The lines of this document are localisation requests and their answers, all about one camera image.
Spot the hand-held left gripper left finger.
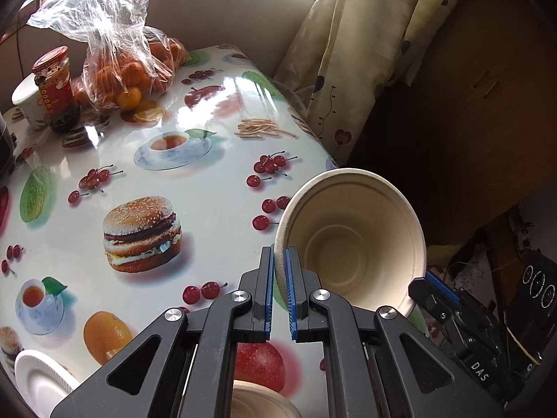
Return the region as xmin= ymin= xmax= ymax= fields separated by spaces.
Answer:
xmin=50 ymin=246 xmax=276 ymax=418

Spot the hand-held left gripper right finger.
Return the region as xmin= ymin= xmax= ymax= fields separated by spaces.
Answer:
xmin=285 ymin=247 xmax=505 ymax=418

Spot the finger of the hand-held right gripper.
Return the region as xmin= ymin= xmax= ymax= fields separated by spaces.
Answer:
xmin=424 ymin=269 xmax=463 ymax=306
xmin=408 ymin=278 xmax=455 ymax=329

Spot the beige paper bowl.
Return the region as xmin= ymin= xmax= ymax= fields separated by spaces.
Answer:
xmin=230 ymin=379 xmax=303 ymax=418
xmin=274 ymin=168 xmax=427 ymax=318

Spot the white foam plate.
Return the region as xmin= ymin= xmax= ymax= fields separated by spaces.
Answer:
xmin=14 ymin=349 xmax=81 ymax=418

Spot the fruit-print tablecloth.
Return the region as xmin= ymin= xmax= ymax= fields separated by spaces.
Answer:
xmin=0 ymin=44 xmax=344 ymax=418

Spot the brown wooden cabinet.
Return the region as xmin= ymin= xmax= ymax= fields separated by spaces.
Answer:
xmin=348 ymin=0 xmax=557 ymax=247

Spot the cream printed curtain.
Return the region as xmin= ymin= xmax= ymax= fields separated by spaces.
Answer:
xmin=274 ymin=0 xmax=478 ymax=170

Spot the plastic bag of oranges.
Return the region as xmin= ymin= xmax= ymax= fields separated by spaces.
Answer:
xmin=28 ymin=0 xmax=190 ymax=112

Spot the red-label glass jar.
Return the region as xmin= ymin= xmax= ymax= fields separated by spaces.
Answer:
xmin=32 ymin=46 xmax=81 ymax=134

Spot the black portable fan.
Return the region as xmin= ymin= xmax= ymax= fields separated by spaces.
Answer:
xmin=0 ymin=113 xmax=18 ymax=176

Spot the white paper cup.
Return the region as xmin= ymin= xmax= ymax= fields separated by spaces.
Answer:
xmin=11 ymin=72 xmax=48 ymax=130

